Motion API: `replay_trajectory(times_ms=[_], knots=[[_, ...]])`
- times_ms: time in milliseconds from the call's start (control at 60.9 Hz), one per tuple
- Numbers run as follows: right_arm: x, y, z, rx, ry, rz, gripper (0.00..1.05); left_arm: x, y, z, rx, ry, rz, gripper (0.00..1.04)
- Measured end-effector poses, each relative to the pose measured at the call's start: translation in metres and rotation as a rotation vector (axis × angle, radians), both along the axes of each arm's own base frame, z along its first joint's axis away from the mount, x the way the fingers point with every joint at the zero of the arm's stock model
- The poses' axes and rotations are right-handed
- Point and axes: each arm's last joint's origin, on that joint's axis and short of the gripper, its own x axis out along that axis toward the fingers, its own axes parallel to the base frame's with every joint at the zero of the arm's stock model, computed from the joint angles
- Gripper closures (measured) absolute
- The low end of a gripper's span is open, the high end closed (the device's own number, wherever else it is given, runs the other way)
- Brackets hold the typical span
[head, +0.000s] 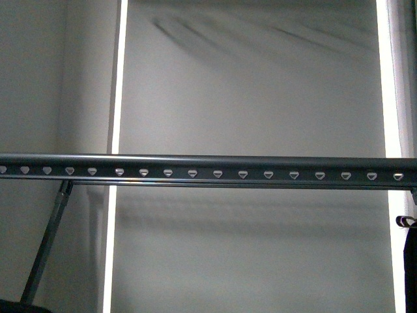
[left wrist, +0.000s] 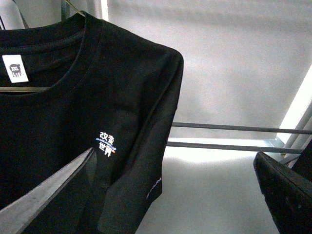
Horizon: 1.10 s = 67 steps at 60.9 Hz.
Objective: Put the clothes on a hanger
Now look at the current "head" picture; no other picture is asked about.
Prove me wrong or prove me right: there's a black t-shirt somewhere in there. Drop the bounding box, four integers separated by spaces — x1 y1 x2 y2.
403 223 416 313

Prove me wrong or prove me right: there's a metal hanger hook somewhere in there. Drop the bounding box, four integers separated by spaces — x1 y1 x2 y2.
395 215 416 228

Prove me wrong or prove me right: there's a grey rack diagonal leg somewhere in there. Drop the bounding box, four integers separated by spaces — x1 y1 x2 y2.
20 180 73 305

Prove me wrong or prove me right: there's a grey perforated rack rail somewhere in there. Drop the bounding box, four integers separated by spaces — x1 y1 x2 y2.
1 153 416 190

